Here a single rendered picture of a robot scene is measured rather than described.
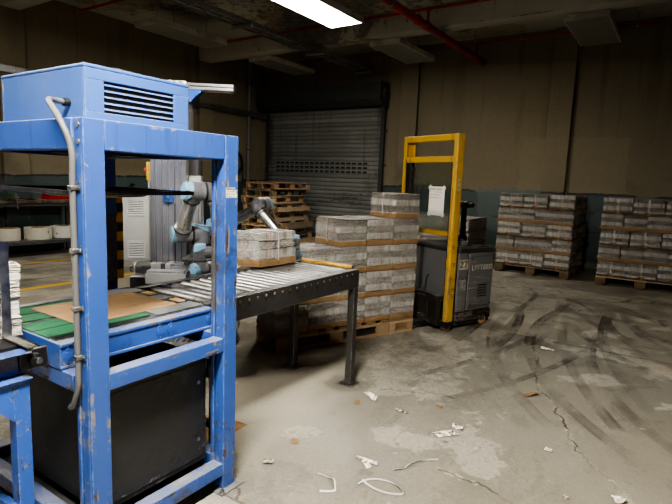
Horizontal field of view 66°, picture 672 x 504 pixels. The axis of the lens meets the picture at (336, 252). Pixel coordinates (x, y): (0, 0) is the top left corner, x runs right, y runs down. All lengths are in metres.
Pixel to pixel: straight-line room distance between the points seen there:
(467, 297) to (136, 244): 3.09
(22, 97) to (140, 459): 1.48
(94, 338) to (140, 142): 0.67
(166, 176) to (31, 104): 1.67
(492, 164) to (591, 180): 1.79
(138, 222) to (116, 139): 2.05
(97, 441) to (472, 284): 3.96
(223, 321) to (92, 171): 0.84
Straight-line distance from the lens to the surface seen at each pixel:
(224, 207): 2.17
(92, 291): 1.85
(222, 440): 2.45
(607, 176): 10.19
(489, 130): 10.69
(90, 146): 1.82
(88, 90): 2.04
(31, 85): 2.35
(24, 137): 2.12
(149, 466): 2.34
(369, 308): 4.61
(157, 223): 3.89
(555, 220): 8.66
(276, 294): 2.79
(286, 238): 3.54
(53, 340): 2.07
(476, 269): 5.24
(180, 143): 2.02
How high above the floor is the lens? 1.38
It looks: 8 degrees down
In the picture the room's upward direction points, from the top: 2 degrees clockwise
